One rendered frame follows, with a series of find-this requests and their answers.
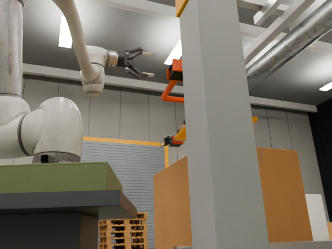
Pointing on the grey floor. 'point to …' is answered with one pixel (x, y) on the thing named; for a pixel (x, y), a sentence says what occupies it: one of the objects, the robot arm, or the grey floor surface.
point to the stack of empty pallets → (124, 232)
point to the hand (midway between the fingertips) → (151, 64)
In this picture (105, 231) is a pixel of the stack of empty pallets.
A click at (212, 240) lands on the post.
